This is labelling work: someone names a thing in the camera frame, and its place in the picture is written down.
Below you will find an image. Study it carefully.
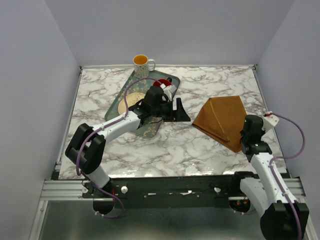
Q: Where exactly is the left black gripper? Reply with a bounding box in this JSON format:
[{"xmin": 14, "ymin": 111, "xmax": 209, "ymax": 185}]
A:
[{"xmin": 151, "ymin": 98, "xmax": 191, "ymax": 123}]

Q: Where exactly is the red black mug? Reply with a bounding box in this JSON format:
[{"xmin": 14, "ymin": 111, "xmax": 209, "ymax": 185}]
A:
[{"xmin": 153, "ymin": 77, "xmax": 172, "ymax": 87}]

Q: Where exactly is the white mug yellow inside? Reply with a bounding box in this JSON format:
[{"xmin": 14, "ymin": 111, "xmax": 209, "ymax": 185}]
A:
[{"xmin": 133, "ymin": 54, "xmax": 156, "ymax": 79}]

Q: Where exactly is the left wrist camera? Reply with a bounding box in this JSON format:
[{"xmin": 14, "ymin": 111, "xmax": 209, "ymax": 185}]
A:
[{"xmin": 160, "ymin": 83, "xmax": 177, "ymax": 102}]

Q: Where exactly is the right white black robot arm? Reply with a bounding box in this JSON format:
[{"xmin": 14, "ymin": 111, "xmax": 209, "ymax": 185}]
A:
[{"xmin": 230, "ymin": 112, "xmax": 310, "ymax": 240}]

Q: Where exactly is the peach floral plate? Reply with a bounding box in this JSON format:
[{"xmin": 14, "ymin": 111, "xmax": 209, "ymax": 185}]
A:
[{"xmin": 117, "ymin": 92, "xmax": 145, "ymax": 115}]

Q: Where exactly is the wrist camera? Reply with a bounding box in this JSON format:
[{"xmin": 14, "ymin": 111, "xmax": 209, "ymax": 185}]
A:
[
  {"xmin": 160, "ymin": 83, "xmax": 177, "ymax": 102},
  {"xmin": 262, "ymin": 111, "xmax": 280, "ymax": 133}
]

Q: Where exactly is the brown cloth napkin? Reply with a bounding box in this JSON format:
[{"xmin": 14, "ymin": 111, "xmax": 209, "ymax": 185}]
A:
[{"xmin": 192, "ymin": 95, "xmax": 247, "ymax": 153}]

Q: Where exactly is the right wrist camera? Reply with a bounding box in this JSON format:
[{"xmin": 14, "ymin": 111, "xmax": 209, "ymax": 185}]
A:
[{"xmin": 262, "ymin": 111, "xmax": 280, "ymax": 133}]

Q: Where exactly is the green floral tray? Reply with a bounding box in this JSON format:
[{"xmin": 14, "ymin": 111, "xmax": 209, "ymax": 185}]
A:
[{"xmin": 104, "ymin": 70, "xmax": 181, "ymax": 138}]

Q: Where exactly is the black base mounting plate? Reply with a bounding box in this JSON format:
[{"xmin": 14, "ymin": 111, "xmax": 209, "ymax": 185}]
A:
[{"xmin": 82, "ymin": 174, "xmax": 253, "ymax": 210}]

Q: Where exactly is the aluminium frame rail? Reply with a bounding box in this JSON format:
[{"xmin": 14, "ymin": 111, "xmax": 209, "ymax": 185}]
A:
[{"xmin": 39, "ymin": 178, "xmax": 306, "ymax": 201}]

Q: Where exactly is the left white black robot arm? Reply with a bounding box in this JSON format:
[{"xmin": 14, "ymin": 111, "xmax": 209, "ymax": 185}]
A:
[{"xmin": 65, "ymin": 85, "xmax": 191, "ymax": 198}]

